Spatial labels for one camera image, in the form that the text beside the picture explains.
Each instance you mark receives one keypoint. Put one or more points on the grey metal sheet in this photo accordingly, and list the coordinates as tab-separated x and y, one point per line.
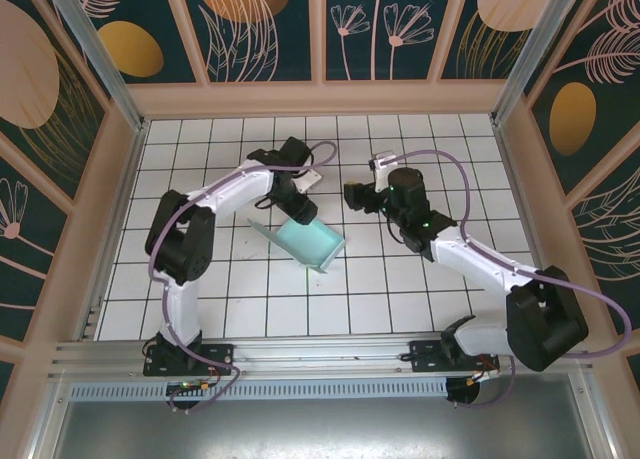
320	429

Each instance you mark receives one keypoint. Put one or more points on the small circuit board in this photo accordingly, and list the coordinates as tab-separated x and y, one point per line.
187	388

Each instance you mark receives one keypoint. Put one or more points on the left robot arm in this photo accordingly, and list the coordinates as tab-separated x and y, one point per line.
180	249

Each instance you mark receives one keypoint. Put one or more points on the yellow power connector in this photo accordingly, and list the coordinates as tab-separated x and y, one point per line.
475	380

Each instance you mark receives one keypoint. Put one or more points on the aluminium side rail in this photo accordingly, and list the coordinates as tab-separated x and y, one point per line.
129	179
511	179

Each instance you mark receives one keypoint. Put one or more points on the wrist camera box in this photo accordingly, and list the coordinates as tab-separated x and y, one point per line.
310	179
382	160

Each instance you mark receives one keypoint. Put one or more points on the aluminium mounting rail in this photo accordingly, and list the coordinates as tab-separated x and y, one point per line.
320	351

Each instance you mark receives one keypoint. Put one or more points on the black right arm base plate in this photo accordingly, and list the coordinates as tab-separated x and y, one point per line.
425	356

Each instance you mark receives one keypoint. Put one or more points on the light teal paper box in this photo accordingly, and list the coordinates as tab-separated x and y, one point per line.
307	244

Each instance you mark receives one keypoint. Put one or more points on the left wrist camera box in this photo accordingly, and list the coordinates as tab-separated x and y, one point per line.
310	179

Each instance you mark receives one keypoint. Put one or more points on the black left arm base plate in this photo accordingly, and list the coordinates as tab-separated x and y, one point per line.
220	354

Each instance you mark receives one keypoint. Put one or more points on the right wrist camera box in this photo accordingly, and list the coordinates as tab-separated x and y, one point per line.
382	160

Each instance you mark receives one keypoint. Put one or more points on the aluminium frame post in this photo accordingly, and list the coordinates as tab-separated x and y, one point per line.
535	49
100	54

